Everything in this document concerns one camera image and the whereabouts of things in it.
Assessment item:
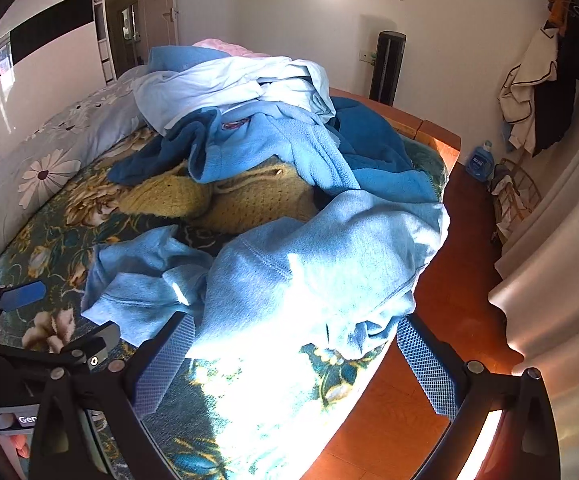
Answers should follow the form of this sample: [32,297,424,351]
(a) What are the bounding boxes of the wicker basket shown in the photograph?
[492,158,543,246]

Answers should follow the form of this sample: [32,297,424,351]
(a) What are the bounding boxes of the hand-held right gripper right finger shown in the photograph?
[397,314,569,480]

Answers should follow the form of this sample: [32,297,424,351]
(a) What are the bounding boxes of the teal floral blanket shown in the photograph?
[0,125,453,480]

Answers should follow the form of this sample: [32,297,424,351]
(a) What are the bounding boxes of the white hanging jacket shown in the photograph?
[499,22,560,156]

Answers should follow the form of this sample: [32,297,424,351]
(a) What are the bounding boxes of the light blue fleece garment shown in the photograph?
[82,187,451,361]

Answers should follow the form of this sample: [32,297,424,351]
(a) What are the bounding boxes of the black hanging garment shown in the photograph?
[532,10,579,158]

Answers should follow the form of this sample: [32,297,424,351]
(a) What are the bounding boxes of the orange hanging item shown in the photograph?
[544,0,570,28]

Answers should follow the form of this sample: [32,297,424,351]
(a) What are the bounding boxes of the white shirt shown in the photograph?
[133,56,337,136]

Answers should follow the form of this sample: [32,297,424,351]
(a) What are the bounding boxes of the dark blue fleece garment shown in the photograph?
[106,95,415,196]

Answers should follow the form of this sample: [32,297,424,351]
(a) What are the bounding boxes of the sky blue fleece garment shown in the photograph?
[162,97,445,206]

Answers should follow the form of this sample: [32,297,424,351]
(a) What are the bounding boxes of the pink cloth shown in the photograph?
[192,37,270,58]

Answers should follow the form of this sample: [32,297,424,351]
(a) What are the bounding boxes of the orange wooden headboard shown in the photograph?
[327,87,463,171]

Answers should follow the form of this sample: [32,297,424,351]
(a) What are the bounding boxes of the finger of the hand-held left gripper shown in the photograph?
[59,322,120,368]
[0,280,47,313]

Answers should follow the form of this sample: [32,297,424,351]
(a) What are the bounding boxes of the pale curtain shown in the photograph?
[489,75,579,480]

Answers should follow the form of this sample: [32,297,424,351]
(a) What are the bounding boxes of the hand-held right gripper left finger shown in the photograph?
[28,311,197,480]

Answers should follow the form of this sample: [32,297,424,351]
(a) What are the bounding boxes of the glossy white wardrobe black stripe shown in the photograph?
[0,0,115,146]

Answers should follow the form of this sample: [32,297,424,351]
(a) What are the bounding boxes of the white shelf unit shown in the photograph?
[92,0,117,83]

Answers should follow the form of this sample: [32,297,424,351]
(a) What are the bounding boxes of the white door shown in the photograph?
[139,0,179,68]

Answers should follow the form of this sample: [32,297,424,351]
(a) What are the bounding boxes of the blue fleece cloth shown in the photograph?
[146,46,230,76]

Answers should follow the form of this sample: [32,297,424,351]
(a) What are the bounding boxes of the yellow knitted sweater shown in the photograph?
[116,157,323,236]

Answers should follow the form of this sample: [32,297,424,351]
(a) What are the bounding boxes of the black tower speaker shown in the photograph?
[369,31,407,107]

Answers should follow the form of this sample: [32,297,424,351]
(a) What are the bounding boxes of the blue detergent bottle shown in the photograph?
[468,140,495,181]

